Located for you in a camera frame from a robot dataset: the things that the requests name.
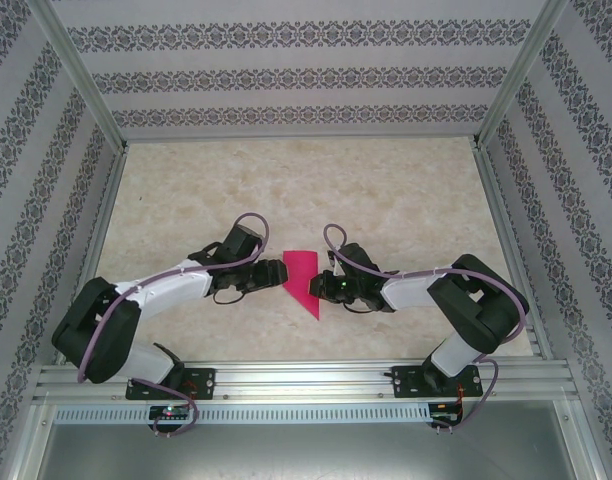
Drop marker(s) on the magenta cloth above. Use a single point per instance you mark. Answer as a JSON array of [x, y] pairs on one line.
[[301, 270]]

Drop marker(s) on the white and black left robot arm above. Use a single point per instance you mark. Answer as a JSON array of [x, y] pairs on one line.
[[171, 287]]

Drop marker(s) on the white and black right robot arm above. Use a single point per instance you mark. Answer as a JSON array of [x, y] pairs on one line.
[[411, 292]]

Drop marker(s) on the grey metal base sheet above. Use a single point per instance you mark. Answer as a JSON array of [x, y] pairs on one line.
[[306, 450]]

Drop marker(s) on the small circuit board green light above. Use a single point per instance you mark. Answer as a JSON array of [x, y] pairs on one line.
[[168, 411]]

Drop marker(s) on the long aluminium mounting rail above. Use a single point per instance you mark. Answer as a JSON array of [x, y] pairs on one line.
[[311, 380]]

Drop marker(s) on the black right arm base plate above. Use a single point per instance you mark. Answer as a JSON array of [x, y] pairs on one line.
[[408, 382]]

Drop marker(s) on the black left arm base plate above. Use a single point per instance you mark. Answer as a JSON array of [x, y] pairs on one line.
[[201, 382]]

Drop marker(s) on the aluminium side rail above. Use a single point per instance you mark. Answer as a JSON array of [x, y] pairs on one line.
[[516, 250], [97, 250]]

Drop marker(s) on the aluminium frame post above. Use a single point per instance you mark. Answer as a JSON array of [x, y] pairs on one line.
[[81, 80], [521, 75]]

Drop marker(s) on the aluminium frame beam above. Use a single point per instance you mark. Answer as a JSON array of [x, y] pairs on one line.
[[31, 445], [581, 445]]

